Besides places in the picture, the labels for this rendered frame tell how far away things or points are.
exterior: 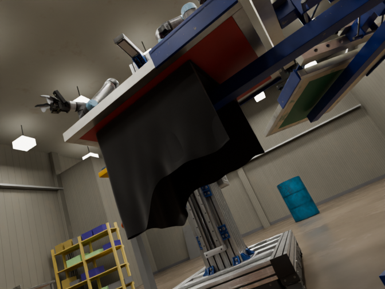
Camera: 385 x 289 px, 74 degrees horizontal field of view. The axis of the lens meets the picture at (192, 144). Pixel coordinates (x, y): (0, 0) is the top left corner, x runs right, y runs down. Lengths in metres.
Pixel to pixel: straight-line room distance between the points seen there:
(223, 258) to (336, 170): 10.99
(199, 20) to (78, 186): 9.98
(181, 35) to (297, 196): 6.50
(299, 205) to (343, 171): 5.74
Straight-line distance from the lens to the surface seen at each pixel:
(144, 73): 0.88
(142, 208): 0.91
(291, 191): 7.11
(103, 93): 2.10
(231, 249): 1.79
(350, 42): 1.55
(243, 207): 12.56
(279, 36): 1.12
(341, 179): 12.53
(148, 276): 1.35
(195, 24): 0.82
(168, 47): 0.84
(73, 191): 10.72
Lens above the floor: 0.42
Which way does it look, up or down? 20 degrees up
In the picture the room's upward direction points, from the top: 23 degrees counter-clockwise
